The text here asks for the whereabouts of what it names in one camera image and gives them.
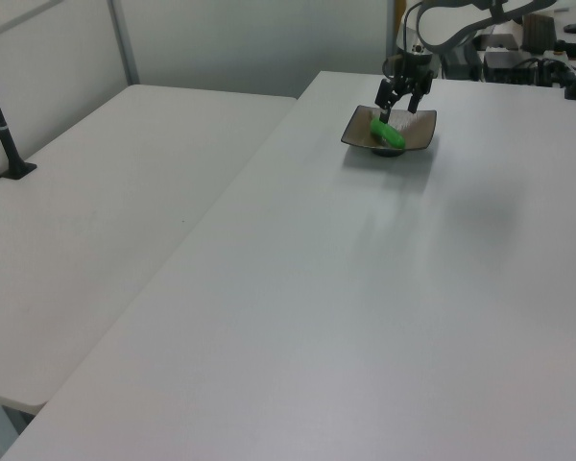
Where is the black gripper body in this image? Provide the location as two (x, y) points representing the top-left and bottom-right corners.
(381, 49), (436, 95)

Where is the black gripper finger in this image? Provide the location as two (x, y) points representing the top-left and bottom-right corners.
(373, 78), (400, 122)
(407, 76), (434, 114)

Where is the green chili pepper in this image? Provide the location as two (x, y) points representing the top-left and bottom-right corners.
(369, 117), (408, 152)

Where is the square brown ceramic plate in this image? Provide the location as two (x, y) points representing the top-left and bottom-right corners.
(340, 105), (438, 159)

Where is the black electronics box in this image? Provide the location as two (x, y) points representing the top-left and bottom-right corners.
(481, 49), (541, 85)

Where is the dark ribbed box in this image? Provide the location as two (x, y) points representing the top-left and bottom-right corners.
(522, 12), (557, 52)

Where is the black pole with base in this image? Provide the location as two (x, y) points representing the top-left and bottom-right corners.
(0, 50), (38, 181)

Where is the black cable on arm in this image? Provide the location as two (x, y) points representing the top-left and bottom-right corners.
(400, 1), (421, 52)

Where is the grey partition post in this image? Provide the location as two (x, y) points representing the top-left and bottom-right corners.
(108, 0), (141, 86)
(384, 0), (405, 77)

